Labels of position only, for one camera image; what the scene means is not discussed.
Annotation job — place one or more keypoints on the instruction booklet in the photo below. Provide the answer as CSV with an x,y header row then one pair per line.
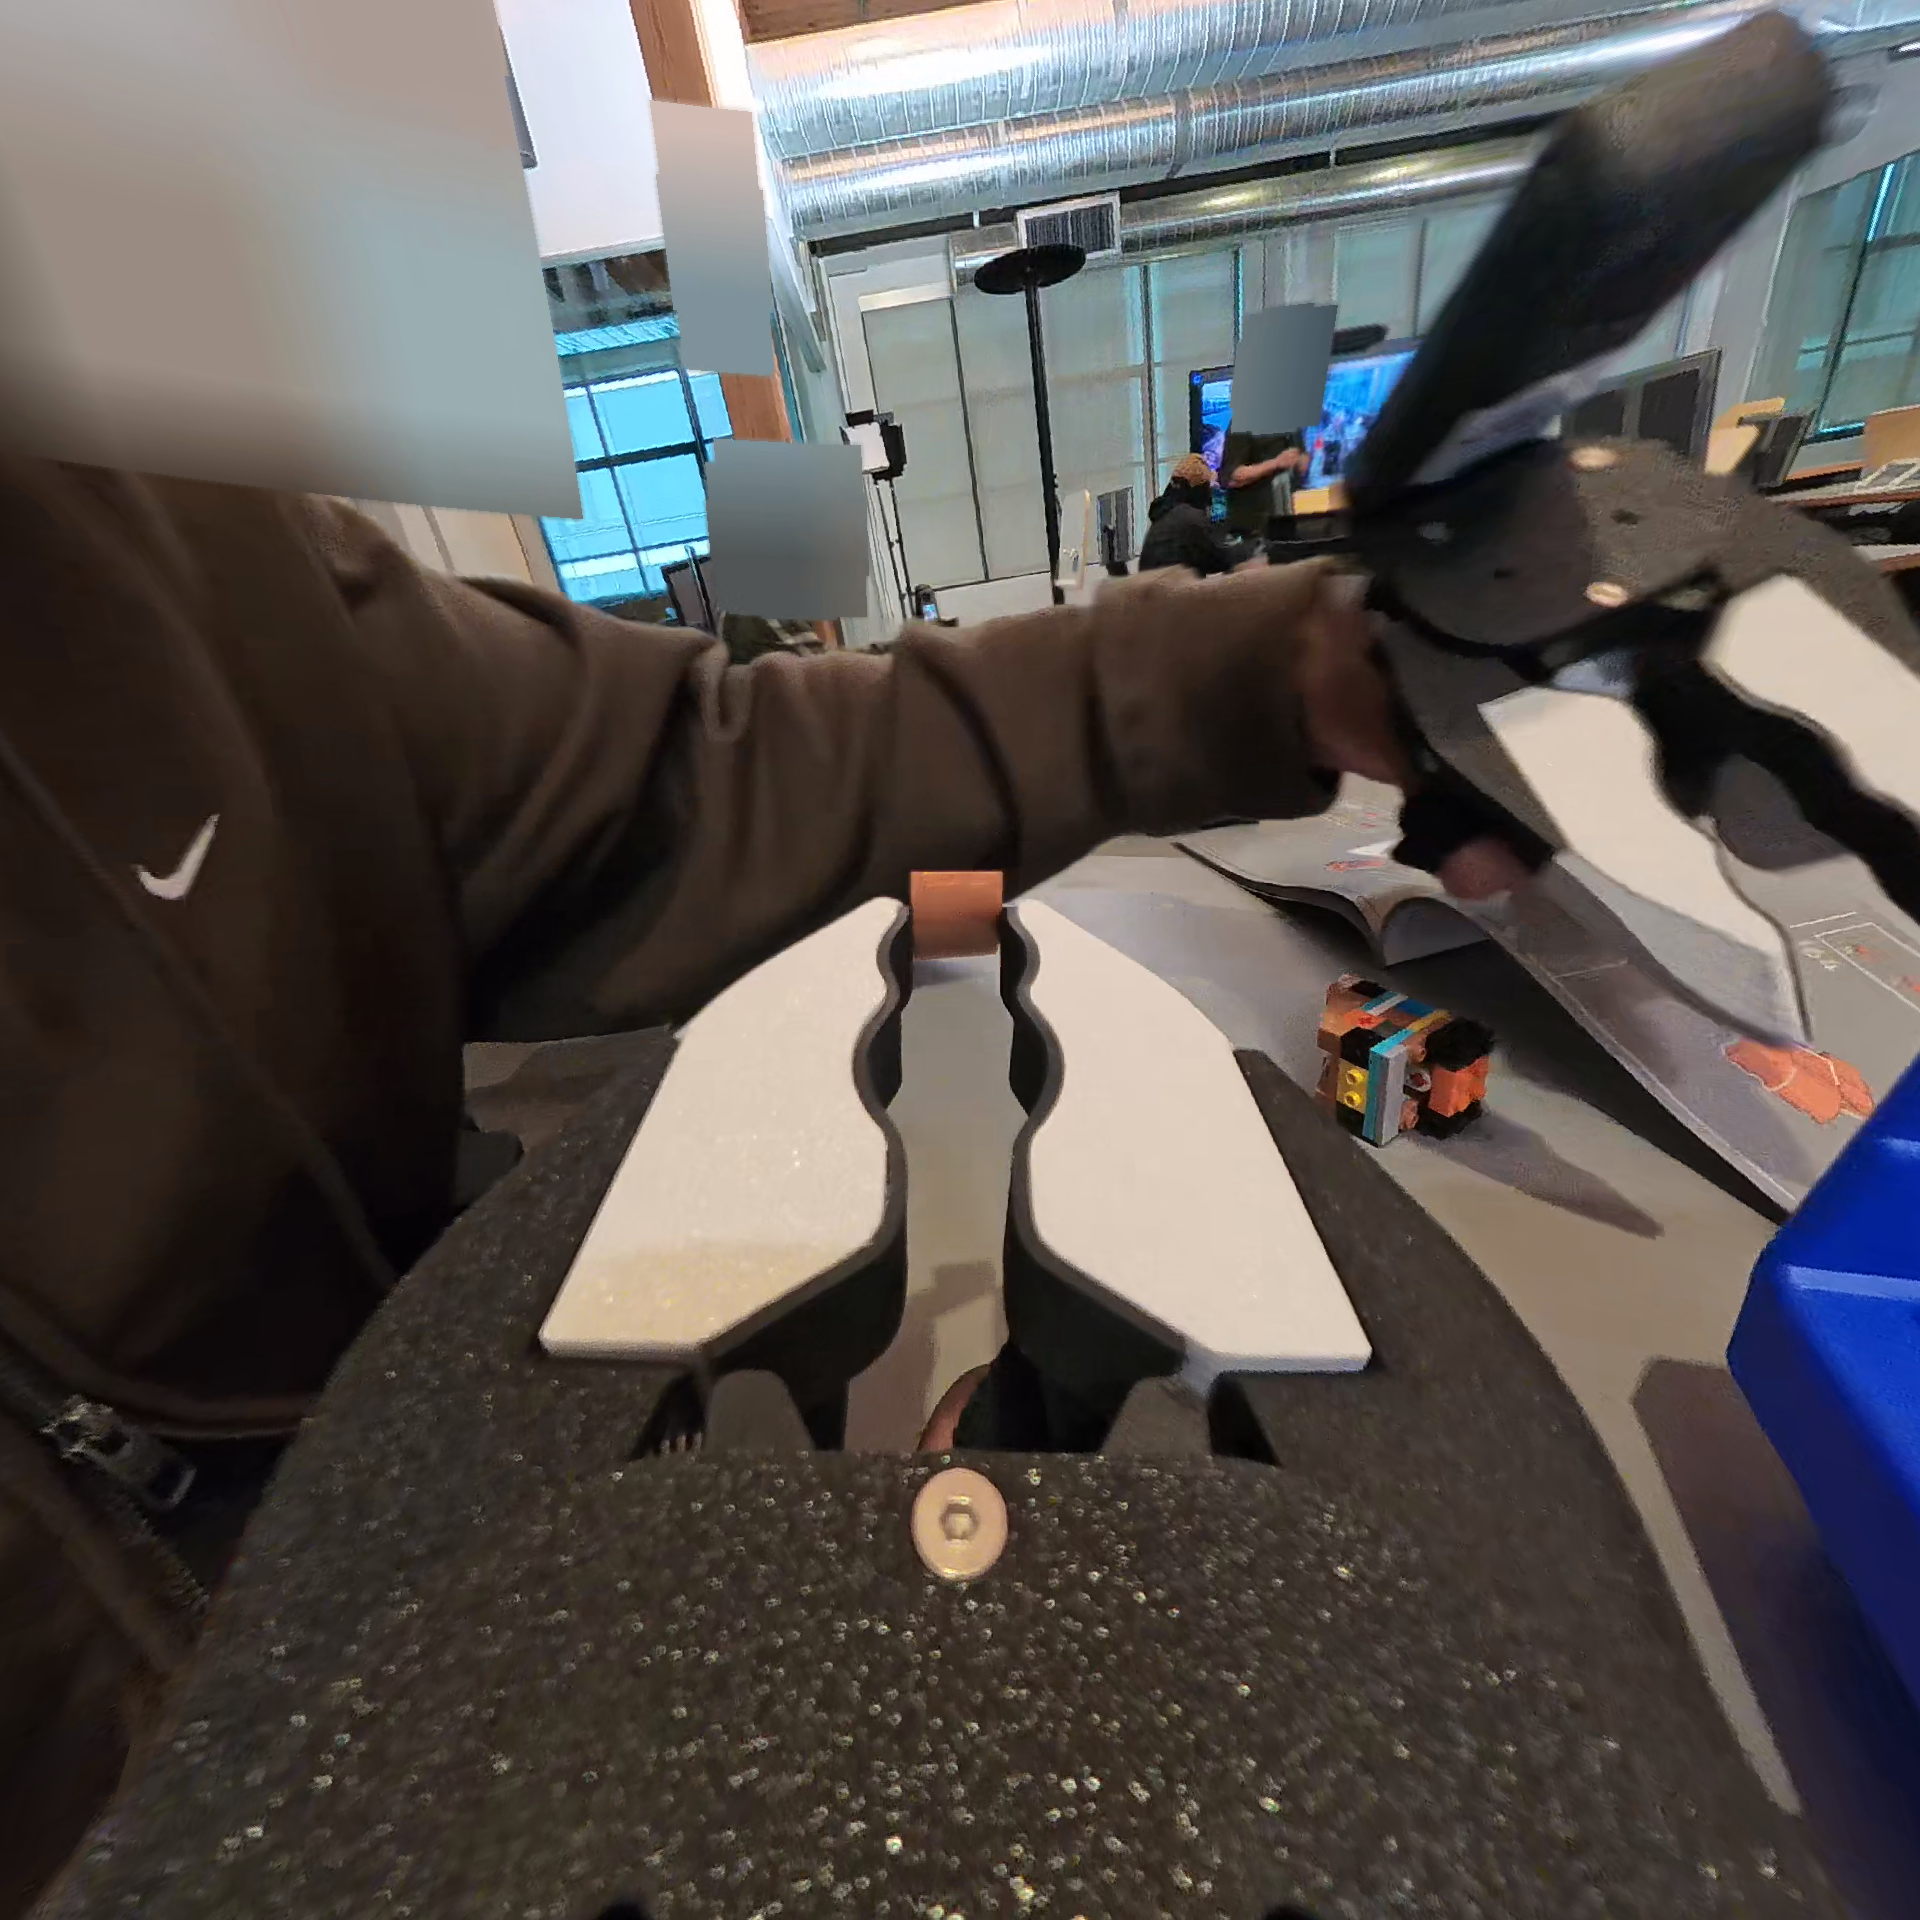
x,y
1650,960

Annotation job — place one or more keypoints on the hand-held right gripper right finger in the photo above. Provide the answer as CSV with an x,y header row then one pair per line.
x,y
1185,1184

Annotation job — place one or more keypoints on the black computer monitor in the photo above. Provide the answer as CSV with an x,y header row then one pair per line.
x,y
1641,406

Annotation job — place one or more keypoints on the person's left hand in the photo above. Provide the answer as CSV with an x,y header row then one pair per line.
x,y
1348,692

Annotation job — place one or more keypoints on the black floor lamp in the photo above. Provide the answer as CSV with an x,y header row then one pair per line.
x,y
1041,422

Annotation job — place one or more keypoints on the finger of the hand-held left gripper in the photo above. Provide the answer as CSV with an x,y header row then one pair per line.
x,y
1620,810
1846,706

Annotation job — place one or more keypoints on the blue plastic bin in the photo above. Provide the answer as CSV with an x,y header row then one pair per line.
x,y
1846,1350

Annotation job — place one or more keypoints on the studio light panel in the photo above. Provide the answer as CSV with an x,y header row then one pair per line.
x,y
873,447

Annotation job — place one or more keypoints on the silver ventilation duct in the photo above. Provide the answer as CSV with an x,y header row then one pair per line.
x,y
1200,91

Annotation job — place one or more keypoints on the person's left forearm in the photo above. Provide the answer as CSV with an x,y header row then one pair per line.
x,y
902,720

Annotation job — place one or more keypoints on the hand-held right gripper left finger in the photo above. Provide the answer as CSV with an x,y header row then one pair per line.
x,y
720,1172

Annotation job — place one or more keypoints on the wall television screen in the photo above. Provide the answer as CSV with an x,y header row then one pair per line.
x,y
1372,413

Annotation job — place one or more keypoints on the brown tile brick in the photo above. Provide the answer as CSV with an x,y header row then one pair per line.
x,y
956,915

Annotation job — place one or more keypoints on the small colourful brick model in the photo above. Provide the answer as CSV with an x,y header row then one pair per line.
x,y
1401,1067

